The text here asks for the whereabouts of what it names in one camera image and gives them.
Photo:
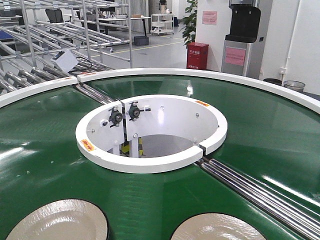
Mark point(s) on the green circular conveyor belt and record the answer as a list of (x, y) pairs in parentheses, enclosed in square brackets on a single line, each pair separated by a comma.
[(272, 140)]

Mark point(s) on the black bearing mount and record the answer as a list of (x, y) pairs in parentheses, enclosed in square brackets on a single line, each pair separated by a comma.
[(116, 116), (134, 111)]

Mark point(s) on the cream plate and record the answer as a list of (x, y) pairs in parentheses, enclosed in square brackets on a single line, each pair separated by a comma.
[(66, 219), (215, 226)]

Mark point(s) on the pink wall notice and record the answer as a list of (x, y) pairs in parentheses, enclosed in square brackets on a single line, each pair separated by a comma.
[(209, 17)]

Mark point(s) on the black bearing mount left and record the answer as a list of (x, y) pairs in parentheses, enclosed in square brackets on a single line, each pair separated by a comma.
[(116, 116)]

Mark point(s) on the steel conveyor rollers right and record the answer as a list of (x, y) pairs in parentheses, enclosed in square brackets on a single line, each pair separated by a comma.
[(267, 200)]

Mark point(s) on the red fire extinguisher cabinet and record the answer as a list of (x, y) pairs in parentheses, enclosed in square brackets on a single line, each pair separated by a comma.
[(197, 56)]

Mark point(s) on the steel conveyor rollers left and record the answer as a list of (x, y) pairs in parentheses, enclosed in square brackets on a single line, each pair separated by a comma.
[(94, 94)]

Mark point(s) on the metal roller rack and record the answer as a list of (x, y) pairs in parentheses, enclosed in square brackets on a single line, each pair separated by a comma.
[(34, 31)]

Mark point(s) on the green potted plant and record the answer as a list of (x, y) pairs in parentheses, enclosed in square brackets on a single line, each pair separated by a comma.
[(190, 22)]

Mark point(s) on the black bearing mount right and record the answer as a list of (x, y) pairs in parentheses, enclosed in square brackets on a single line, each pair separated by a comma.
[(134, 111)]

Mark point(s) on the white control box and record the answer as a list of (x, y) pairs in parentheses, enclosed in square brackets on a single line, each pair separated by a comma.
[(64, 60)]

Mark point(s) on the white outer conveyor rim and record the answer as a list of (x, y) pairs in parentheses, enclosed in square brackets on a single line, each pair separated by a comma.
[(28, 91)]

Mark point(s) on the dark plastic crate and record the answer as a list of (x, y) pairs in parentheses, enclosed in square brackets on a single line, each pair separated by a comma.
[(141, 40)]

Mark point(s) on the wire mesh waste bin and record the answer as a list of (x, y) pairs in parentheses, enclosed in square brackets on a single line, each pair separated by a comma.
[(294, 85)]

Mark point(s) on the steel conveyor rollers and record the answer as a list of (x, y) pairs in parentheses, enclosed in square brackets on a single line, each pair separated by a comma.
[(94, 94), (267, 200)]

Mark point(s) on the white rolling cart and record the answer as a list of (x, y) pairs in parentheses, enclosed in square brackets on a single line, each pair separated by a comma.
[(162, 24)]

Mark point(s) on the black water dispenser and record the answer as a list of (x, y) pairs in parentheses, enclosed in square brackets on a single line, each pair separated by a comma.
[(244, 27)]

